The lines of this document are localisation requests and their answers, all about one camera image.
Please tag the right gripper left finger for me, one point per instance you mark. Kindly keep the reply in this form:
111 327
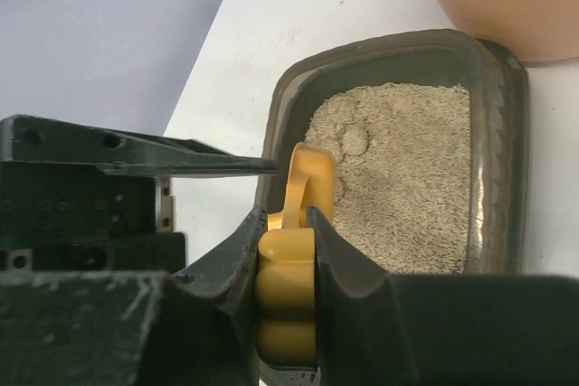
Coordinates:
194 327

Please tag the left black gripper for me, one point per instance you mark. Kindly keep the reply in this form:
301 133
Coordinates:
59 211

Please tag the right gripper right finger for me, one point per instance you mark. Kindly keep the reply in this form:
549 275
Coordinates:
381 328

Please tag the yellow plastic litter scoop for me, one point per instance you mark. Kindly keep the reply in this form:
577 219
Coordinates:
285 282

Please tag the dark grey litter box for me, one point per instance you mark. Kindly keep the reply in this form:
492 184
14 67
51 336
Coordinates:
499 123

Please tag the cat litter granules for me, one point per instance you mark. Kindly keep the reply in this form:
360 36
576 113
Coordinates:
405 202

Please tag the litter clump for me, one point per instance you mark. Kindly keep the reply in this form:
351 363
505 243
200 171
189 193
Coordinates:
355 141

